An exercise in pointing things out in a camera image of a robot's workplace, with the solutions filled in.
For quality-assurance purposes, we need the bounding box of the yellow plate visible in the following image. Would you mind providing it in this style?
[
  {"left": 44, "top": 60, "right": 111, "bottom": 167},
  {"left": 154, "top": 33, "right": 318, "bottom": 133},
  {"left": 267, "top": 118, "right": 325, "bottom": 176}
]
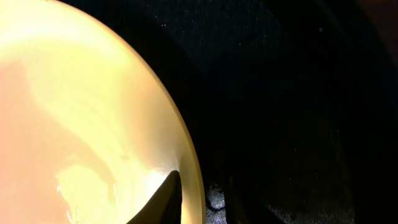
[{"left": 1, "top": 1, "right": 206, "bottom": 223}]

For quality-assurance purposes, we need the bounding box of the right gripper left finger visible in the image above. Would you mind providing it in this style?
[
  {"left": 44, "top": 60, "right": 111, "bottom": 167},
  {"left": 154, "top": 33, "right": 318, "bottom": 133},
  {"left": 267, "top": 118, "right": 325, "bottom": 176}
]
[{"left": 127, "top": 170, "right": 182, "bottom": 224}]

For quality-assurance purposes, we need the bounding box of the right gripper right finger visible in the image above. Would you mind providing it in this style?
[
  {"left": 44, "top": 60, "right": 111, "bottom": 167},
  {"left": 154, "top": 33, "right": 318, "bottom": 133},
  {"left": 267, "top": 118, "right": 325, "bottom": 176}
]
[{"left": 224, "top": 175, "right": 283, "bottom": 224}]

